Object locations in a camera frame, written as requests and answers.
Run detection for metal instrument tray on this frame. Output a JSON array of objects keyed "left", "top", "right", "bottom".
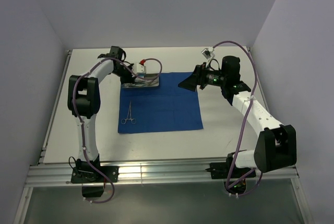
[{"left": 121, "top": 74, "right": 160, "bottom": 89}]

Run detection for blue surgical drape cloth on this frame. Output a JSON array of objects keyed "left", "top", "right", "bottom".
[{"left": 118, "top": 72, "right": 203, "bottom": 134}]

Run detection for steel needle holder forceps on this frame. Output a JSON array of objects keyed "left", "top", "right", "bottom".
[{"left": 121, "top": 101, "right": 136, "bottom": 125}]

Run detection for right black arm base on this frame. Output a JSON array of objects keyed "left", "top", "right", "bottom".
[{"left": 206, "top": 155, "right": 252, "bottom": 180}]

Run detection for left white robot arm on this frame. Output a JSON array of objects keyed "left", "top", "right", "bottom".
[{"left": 67, "top": 46, "right": 135, "bottom": 183}]

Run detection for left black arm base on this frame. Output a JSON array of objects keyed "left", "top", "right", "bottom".
[{"left": 70, "top": 164, "right": 119, "bottom": 199}]

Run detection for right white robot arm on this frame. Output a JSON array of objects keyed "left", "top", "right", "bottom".
[{"left": 178, "top": 56, "right": 297, "bottom": 173}]

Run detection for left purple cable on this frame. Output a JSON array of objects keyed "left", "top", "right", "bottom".
[{"left": 71, "top": 57, "right": 164, "bottom": 204}]

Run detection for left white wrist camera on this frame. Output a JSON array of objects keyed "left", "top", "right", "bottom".
[{"left": 132, "top": 60, "right": 147, "bottom": 75}]

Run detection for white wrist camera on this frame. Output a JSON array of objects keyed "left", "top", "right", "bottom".
[
  {"left": 201, "top": 47, "right": 215, "bottom": 67},
  {"left": 132, "top": 60, "right": 147, "bottom": 75}
]

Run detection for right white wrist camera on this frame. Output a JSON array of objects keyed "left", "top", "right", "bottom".
[{"left": 201, "top": 47, "right": 215, "bottom": 67}]

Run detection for aluminium extrusion rail frame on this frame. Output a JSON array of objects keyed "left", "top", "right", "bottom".
[{"left": 15, "top": 49, "right": 314, "bottom": 223}]

